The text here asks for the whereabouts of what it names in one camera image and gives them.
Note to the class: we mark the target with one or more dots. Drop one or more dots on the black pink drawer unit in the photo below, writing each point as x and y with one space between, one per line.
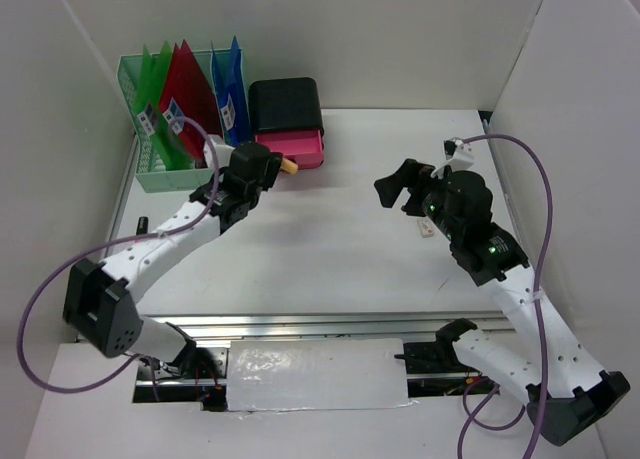
285 115

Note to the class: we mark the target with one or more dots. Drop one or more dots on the blue clip file folder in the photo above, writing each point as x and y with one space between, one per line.
230 89

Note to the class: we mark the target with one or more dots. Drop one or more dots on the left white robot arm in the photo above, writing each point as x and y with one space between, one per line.
101 298

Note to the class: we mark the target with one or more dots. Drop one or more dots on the red clip file folder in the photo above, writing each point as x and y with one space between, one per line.
187 93

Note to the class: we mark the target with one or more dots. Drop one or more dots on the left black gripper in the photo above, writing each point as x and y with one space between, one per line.
272 169

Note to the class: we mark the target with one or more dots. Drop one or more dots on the white foil covered panel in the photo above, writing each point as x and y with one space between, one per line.
329 374

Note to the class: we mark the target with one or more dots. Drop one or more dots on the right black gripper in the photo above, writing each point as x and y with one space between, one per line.
388 188

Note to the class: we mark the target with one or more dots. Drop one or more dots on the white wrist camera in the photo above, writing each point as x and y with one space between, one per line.
215 146
458 156

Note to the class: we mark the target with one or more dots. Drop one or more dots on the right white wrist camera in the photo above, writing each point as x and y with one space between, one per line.
458 156

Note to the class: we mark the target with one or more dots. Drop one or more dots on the aluminium rail frame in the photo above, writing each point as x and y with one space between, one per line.
319 255

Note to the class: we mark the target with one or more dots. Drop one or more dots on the black orange highlighter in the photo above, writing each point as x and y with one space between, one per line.
142 225

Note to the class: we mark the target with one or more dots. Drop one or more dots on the mint green file organizer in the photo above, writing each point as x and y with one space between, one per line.
150 171

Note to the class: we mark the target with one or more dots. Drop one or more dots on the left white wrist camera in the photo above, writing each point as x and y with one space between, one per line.
215 146

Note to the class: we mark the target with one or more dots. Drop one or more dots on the orange highlighter clear cap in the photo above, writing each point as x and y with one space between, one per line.
288 166

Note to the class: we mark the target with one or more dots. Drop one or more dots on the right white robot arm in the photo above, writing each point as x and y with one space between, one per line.
563 383

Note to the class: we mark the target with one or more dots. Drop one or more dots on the green clip file folder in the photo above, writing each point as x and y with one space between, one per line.
153 75

